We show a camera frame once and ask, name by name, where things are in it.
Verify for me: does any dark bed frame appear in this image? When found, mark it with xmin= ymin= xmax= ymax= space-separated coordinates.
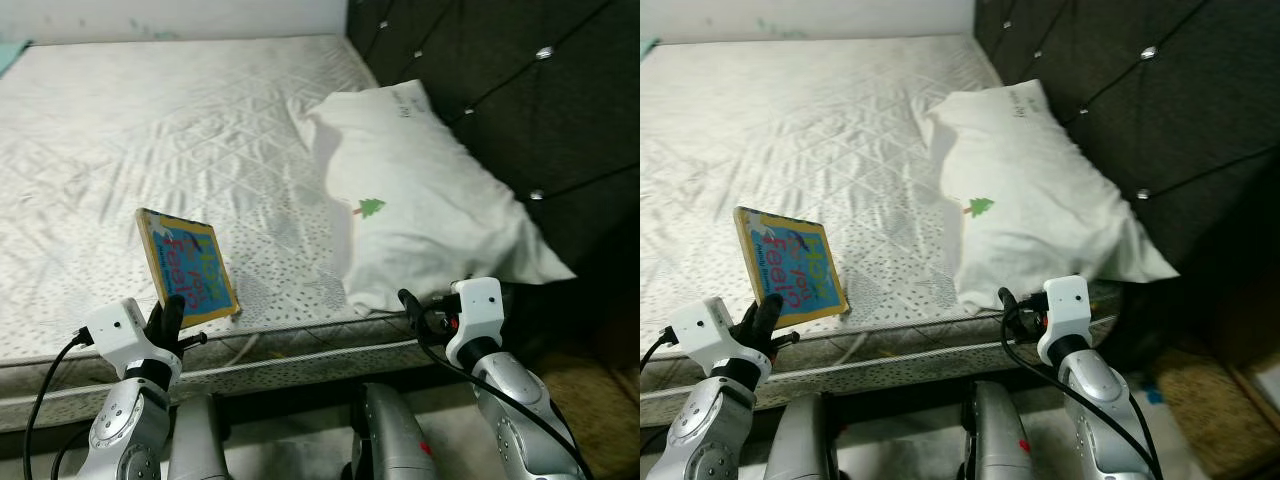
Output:
xmin=0 ymin=340 xmax=561 ymax=441
xmin=640 ymin=340 xmax=1131 ymax=431

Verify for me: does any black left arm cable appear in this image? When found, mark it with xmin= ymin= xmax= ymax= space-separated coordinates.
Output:
xmin=22 ymin=333 xmax=93 ymax=480
xmin=640 ymin=333 xmax=681 ymax=371

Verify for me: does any grey left robot leg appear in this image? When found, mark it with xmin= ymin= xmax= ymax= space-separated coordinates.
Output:
xmin=163 ymin=393 xmax=233 ymax=480
xmin=763 ymin=392 xmax=843 ymax=480

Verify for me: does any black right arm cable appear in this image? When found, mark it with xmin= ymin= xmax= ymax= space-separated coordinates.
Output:
xmin=404 ymin=314 xmax=589 ymax=479
xmin=1000 ymin=310 xmax=1163 ymax=479

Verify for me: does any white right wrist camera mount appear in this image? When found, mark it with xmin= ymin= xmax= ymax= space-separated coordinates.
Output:
xmin=1036 ymin=274 xmax=1093 ymax=367
xmin=445 ymin=276 xmax=505 ymax=373

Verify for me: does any white pillow with green tree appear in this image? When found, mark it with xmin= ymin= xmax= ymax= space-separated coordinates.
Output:
xmin=287 ymin=79 xmax=579 ymax=317
xmin=912 ymin=79 xmax=1182 ymax=314

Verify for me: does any brown floor mat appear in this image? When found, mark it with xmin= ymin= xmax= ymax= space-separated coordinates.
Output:
xmin=1140 ymin=345 xmax=1280 ymax=480
xmin=530 ymin=340 xmax=641 ymax=480

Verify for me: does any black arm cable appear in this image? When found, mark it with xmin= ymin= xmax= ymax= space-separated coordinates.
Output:
xmin=404 ymin=314 xmax=589 ymax=479
xmin=1000 ymin=310 xmax=1163 ymax=479
xmin=640 ymin=333 xmax=681 ymax=371
xmin=22 ymin=333 xmax=93 ymax=480

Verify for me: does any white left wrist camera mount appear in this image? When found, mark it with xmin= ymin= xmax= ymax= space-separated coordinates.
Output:
xmin=79 ymin=296 xmax=187 ymax=389
xmin=667 ymin=296 xmax=777 ymax=389

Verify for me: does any white quilted mattress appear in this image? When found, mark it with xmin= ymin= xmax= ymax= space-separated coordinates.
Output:
xmin=640 ymin=35 xmax=1126 ymax=429
xmin=0 ymin=35 xmax=566 ymax=433

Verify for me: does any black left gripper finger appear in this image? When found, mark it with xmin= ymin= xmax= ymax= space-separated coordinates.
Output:
xmin=738 ymin=292 xmax=787 ymax=341
xmin=146 ymin=294 xmax=188 ymax=341

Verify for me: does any grey right robot leg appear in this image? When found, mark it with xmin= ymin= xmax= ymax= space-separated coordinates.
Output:
xmin=348 ymin=381 xmax=443 ymax=480
xmin=958 ymin=379 xmax=1038 ymax=480

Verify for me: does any black tufted headboard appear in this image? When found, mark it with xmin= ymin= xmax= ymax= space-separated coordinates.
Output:
xmin=345 ymin=0 xmax=641 ymax=296
xmin=972 ymin=0 xmax=1280 ymax=286

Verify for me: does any grey robot leg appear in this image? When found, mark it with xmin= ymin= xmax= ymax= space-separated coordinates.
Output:
xmin=163 ymin=393 xmax=233 ymax=480
xmin=958 ymin=379 xmax=1038 ymax=480
xmin=348 ymin=381 xmax=443 ymax=480
xmin=763 ymin=392 xmax=843 ymax=480

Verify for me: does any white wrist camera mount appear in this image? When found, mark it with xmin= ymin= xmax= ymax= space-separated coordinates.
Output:
xmin=445 ymin=276 xmax=505 ymax=373
xmin=667 ymin=296 xmax=777 ymax=389
xmin=1036 ymin=274 xmax=1093 ymax=367
xmin=79 ymin=296 xmax=187 ymax=389

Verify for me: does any blue children's picture book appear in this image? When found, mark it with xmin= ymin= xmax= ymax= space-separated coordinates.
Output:
xmin=732 ymin=205 xmax=852 ymax=332
xmin=134 ymin=207 xmax=242 ymax=332

